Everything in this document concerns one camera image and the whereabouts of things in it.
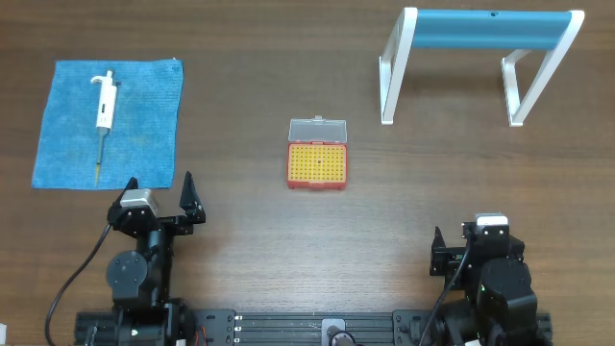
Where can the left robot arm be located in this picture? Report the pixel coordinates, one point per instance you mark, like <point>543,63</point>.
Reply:
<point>137,279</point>

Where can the white pipette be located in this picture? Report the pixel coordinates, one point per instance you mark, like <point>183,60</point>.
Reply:
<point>106,103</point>

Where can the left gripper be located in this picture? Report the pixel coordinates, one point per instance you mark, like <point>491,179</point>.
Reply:
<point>139,220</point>

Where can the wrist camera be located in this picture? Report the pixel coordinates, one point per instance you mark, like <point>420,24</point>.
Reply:
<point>491,220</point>
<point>138,199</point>

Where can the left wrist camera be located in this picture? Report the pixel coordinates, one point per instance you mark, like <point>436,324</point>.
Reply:
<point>138,199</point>

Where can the white and blue stand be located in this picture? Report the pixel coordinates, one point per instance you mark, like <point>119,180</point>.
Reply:
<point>485,30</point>

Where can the blue cloth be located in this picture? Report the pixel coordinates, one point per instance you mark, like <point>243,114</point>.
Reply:
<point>144,125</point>

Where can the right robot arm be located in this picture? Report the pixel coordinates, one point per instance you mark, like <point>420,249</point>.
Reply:
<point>504,298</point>

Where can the mounting rail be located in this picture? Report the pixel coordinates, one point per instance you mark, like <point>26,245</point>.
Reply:
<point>288,329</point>

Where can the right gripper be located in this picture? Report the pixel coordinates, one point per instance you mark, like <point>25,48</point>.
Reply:
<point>480,247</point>

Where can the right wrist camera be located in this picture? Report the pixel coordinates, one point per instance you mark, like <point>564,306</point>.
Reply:
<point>491,220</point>

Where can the red and yellow tip box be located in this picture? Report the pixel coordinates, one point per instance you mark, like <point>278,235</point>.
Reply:
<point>317,163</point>

